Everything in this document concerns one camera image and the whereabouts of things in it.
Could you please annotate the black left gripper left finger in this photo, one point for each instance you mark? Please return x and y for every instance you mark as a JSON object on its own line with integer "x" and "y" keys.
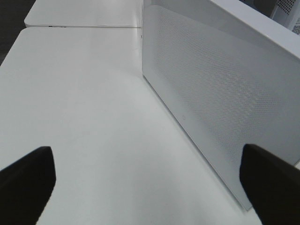
{"x": 26, "y": 187}

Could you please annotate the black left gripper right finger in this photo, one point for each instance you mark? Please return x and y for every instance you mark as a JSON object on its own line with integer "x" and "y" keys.
{"x": 271, "y": 185}

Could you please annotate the white microwave door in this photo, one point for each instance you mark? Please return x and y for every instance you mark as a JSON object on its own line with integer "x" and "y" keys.
{"x": 229, "y": 75}

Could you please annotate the white warning label sticker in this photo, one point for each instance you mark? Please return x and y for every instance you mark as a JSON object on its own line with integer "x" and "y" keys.
{"x": 296, "y": 28}

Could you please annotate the white microwave oven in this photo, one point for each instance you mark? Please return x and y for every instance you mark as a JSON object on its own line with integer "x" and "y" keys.
{"x": 286, "y": 9}

